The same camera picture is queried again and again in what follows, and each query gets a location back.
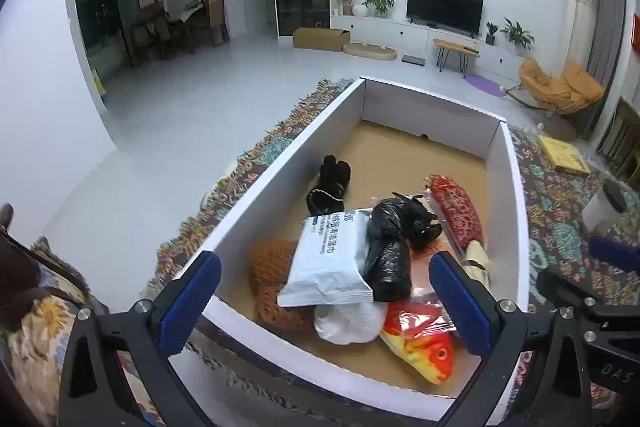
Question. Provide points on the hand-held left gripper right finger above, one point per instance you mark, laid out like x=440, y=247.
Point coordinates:
x=462, y=307

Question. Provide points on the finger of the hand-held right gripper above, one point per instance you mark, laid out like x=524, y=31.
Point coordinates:
x=555, y=287
x=615, y=253

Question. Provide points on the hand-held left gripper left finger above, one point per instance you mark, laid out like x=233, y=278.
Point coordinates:
x=187, y=302

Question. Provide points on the orange packet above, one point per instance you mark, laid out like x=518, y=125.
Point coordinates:
x=424, y=267

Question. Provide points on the orange fish plush toy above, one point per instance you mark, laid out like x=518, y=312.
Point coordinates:
x=425, y=352

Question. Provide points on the black plastic bag roll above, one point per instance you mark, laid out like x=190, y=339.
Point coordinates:
x=387, y=267

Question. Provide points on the brown knitted cloth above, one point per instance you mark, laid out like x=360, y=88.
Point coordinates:
x=270, y=277

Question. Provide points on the red mesh pouch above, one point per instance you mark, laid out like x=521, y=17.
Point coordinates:
x=457, y=212

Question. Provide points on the white fluffy plush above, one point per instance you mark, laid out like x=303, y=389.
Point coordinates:
x=345, y=322

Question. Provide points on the white wet wipes packet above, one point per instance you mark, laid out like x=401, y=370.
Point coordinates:
x=325, y=257

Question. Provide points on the white cardboard box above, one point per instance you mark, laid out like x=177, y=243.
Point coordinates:
x=410, y=107

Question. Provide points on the colourful patterned woven blanket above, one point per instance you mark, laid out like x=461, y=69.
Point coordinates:
x=550, y=187

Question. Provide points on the flat yellow box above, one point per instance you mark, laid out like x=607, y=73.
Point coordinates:
x=565, y=152

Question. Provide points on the dark wooden sideboard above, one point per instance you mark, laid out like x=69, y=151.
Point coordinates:
x=625, y=137

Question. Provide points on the floral printed cloth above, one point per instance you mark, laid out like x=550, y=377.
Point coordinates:
x=45, y=332

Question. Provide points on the orange lounge chair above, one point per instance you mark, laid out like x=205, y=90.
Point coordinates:
x=550, y=87

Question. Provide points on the round purple mat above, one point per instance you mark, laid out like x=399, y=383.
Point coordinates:
x=484, y=85

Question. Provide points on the grey curtain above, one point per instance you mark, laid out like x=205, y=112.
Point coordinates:
x=605, y=32

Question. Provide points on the white standing air conditioner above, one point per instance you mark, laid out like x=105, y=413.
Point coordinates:
x=582, y=22

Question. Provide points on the broad leaf potted plant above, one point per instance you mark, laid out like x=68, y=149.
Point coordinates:
x=517, y=34

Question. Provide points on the small potted plant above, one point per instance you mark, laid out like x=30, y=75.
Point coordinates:
x=491, y=34

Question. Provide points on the small grey purple mat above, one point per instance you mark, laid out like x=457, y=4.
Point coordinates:
x=414, y=60

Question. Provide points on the wooden coffee table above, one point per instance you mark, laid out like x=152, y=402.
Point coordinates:
x=455, y=46

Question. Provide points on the wooden dining table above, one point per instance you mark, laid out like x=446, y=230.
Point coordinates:
x=165, y=32

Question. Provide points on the beige pet bed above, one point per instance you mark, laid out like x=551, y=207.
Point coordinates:
x=370, y=52

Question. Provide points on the white television cabinet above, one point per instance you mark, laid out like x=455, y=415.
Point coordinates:
x=390, y=32

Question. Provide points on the wooden dining chair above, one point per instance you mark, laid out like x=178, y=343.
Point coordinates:
x=216, y=17

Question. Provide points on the brown cardboard carton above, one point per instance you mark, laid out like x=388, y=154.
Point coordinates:
x=320, y=39

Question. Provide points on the black flat television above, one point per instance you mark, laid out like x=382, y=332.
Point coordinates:
x=445, y=6

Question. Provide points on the white round vase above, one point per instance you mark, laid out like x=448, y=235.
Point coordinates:
x=359, y=11

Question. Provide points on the leafy green potted plant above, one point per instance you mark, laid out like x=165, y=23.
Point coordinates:
x=379, y=3

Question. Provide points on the red wall hanging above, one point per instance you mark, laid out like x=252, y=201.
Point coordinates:
x=636, y=32

